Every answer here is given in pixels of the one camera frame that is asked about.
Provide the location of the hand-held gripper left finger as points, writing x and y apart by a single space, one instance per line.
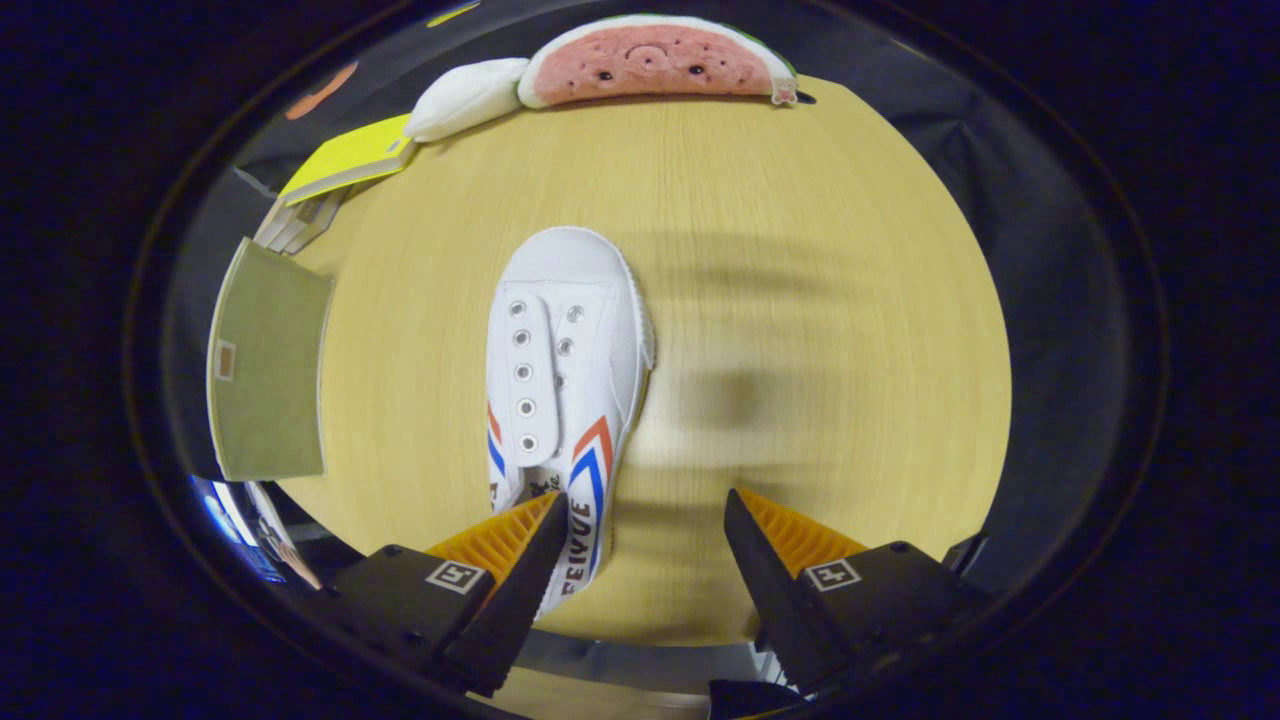
520 600

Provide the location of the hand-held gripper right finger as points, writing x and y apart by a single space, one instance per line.
775 600

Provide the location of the green fabric storage box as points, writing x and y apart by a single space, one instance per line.
270 400

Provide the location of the white canvas shoe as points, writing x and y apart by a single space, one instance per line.
570 270

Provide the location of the blue printed poster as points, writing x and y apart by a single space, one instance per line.
225 515

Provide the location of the yellow book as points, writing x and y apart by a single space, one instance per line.
350 155

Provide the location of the white plush toy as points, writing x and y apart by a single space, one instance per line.
465 100

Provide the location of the black backdrop cloth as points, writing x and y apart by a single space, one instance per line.
900 90

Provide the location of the watermelon slice plush toy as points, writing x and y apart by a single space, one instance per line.
650 65

